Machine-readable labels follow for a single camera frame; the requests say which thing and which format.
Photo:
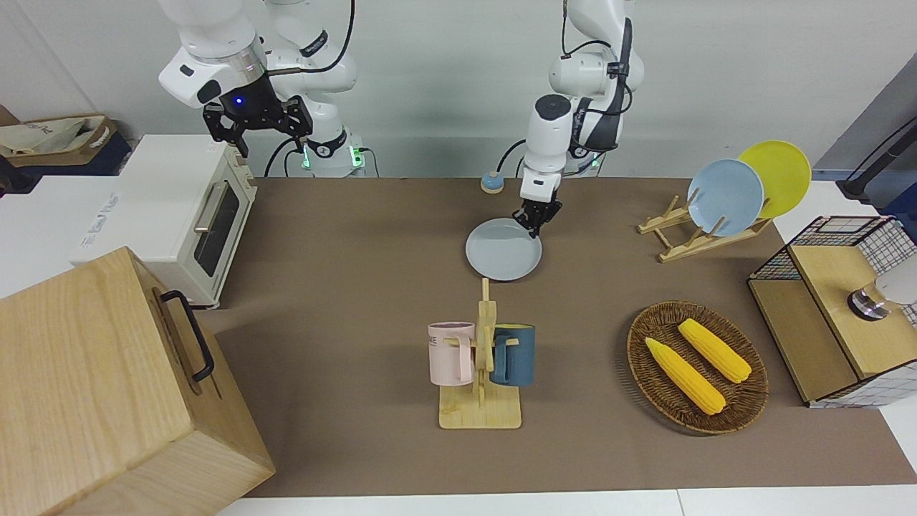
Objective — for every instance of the gray plate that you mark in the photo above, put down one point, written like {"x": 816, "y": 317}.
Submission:
{"x": 501, "y": 252}

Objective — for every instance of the yellow plate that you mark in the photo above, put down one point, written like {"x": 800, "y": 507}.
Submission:
{"x": 784, "y": 175}

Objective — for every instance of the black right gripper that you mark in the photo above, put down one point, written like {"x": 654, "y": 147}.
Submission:
{"x": 251, "y": 104}

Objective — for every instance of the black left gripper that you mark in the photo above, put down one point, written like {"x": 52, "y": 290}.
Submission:
{"x": 541, "y": 210}

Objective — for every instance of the light blue plate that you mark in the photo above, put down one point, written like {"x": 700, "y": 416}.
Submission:
{"x": 725, "y": 199}

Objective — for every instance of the black stand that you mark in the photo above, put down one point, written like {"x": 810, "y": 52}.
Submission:
{"x": 877, "y": 161}

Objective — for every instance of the brown table mat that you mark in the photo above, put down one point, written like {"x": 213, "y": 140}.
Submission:
{"x": 358, "y": 287}

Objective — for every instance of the brown wicker basket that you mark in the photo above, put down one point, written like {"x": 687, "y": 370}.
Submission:
{"x": 645, "y": 365}

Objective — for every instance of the pink mug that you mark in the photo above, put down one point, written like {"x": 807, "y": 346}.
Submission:
{"x": 448, "y": 355}

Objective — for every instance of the brown cardboard box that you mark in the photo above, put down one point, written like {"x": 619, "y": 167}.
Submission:
{"x": 100, "y": 140}

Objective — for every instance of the white paper bag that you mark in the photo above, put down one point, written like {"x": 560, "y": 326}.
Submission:
{"x": 43, "y": 136}

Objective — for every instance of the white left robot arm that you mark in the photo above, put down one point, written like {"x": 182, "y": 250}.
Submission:
{"x": 548, "y": 136}

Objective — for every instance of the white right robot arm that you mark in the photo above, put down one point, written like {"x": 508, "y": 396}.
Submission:
{"x": 215, "y": 43}

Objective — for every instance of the small blue call bell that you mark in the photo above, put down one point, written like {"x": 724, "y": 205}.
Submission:
{"x": 491, "y": 183}

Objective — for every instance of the light wooden box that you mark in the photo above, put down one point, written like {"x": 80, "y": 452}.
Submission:
{"x": 93, "y": 387}

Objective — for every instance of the dark blue mug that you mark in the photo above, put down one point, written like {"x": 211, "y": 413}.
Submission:
{"x": 521, "y": 355}

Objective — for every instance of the wooden mug stand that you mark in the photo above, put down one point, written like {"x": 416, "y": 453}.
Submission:
{"x": 480, "y": 412}

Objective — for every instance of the short yellow corn cob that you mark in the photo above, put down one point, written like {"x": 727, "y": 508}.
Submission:
{"x": 715, "y": 351}

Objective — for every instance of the white silver-based lamp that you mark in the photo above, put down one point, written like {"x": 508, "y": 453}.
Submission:
{"x": 899, "y": 283}

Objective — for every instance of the wooden plate rack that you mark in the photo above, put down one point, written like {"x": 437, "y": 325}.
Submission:
{"x": 688, "y": 246}

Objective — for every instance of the long yellow corn cob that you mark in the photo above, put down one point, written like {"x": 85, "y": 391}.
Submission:
{"x": 684, "y": 376}

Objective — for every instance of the dark blue bin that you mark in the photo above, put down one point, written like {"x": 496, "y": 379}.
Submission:
{"x": 114, "y": 158}

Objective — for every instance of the white toaster oven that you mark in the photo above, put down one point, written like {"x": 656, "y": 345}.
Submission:
{"x": 165, "y": 201}

